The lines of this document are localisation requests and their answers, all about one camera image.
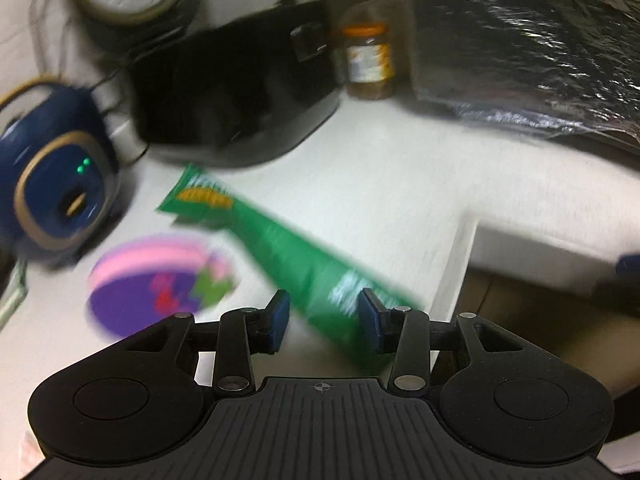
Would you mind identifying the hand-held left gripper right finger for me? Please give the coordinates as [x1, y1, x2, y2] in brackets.
[359, 287, 531, 396]

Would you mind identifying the plastic wrapped black microwave oven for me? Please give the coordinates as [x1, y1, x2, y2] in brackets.
[400, 0, 640, 151]

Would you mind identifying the wooden cabinet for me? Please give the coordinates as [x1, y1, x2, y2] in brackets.
[450, 265, 640, 396]

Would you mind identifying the glass jar with orange lid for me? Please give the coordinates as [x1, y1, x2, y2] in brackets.
[340, 5, 396, 101]

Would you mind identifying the blue rice cooker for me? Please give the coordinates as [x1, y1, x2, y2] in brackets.
[0, 77, 123, 266]

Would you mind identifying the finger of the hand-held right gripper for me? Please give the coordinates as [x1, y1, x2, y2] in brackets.
[616, 254, 640, 281]
[592, 280, 640, 313]

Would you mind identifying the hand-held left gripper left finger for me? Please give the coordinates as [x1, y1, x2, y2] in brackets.
[120, 289, 292, 396]

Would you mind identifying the green white woven cloth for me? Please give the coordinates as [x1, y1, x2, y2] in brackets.
[0, 260, 28, 331]

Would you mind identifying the green snack packet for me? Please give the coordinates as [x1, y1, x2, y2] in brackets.
[157, 164, 426, 376]

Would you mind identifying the purple eggplant sponge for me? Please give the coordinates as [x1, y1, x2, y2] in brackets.
[85, 234, 238, 338]

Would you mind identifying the black rice cooker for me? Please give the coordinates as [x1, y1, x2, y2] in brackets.
[67, 0, 346, 168]

